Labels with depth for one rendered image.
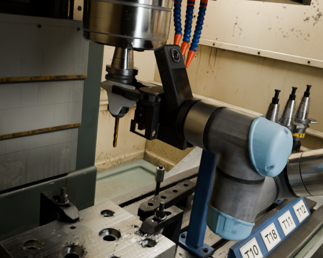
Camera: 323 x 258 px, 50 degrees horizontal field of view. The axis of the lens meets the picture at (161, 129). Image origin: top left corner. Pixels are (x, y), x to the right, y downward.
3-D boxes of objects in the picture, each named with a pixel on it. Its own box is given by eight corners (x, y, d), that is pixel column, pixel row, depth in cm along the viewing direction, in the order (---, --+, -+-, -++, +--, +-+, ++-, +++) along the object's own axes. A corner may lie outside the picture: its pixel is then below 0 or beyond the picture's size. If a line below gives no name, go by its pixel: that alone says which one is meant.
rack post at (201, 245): (214, 252, 91) (237, 147, 82) (202, 260, 87) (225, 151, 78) (185, 233, 97) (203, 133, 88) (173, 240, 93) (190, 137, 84)
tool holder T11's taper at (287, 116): (282, 119, 102) (287, 97, 100) (296, 124, 99) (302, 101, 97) (275, 121, 99) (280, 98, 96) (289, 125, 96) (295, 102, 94)
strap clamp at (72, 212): (79, 250, 85) (83, 196, 80) (67, 256, 82) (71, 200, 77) (50, 224, 92) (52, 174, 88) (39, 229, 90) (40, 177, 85)
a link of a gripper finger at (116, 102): (88, 109, 67) (128, 122, 63) (91, 79, 65) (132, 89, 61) (99, 106, 69) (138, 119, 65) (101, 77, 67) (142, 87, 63)
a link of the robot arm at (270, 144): (263, 191, 47) (278, 131, 44) (197, 160, 53) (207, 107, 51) (286, 176, 52) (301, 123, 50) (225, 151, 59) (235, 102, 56)
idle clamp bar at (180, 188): (195, 201, 114) (198, 184, 112) (145, 234, 94) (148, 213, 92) (183, 195, 117) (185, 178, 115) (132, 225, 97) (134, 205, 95)
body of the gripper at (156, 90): (125, 130, 63) (176, 153, 56) (130, 84, 61) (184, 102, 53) (154, 124, 69) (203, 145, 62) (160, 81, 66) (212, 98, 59)
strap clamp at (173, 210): (177, 246, 91) (186, 196, 86) (142, 269, 81) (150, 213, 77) (168, 240, 93) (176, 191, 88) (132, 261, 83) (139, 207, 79)
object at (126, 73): (118, 75, 72) (119, 63, 71) (142, 81, 69) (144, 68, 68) (98, 78, 67) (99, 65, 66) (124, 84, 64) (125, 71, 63)
